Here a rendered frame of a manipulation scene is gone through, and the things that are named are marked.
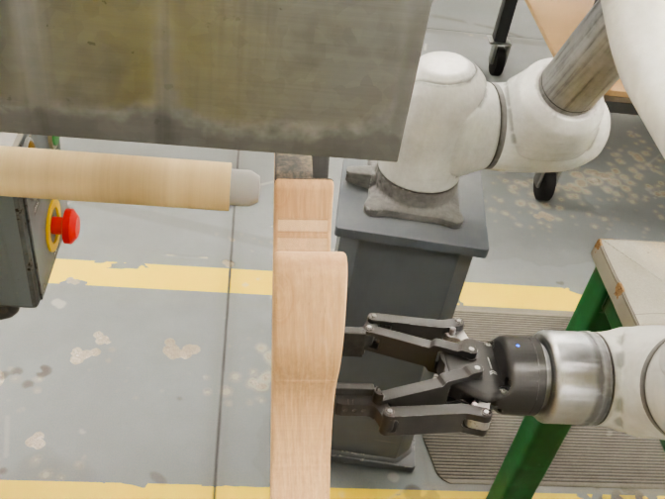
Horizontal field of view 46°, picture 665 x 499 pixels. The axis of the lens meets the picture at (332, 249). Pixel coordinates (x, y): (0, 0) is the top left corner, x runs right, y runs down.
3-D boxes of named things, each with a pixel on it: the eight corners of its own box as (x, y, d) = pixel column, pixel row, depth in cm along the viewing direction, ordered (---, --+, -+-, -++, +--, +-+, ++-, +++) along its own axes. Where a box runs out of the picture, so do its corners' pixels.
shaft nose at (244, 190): (229, 210, 51) (231, 174, 50) (230, 198, 53) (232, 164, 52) (259, 212, 51) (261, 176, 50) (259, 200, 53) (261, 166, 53)
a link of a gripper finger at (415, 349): (476, 355, 73) (478, 347, 75) (362, 324, 75) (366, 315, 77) (467, 385, 76) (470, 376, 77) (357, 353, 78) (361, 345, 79)
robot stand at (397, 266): (309, 366, 204) (345, 142, 158) (413, 381, 204) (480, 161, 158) (297, 455, 183) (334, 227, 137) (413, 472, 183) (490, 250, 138)
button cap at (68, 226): (41, 249, 87) (37, 222, 84) (48, 227, 90) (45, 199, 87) (75, 251, 88) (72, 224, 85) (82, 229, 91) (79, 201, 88)
